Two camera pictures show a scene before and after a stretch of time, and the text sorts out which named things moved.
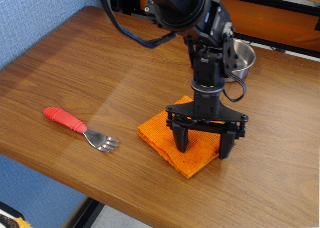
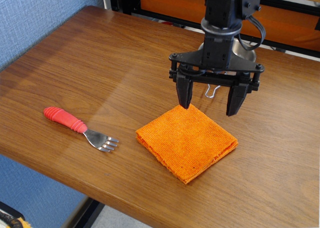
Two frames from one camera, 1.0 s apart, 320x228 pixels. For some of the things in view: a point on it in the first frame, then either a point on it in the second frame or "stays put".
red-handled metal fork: (100, 141) stays put
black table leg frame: (88, 214) stays put
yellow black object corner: (11, 218) stays put
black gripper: (207, 112) -> (217, 63)
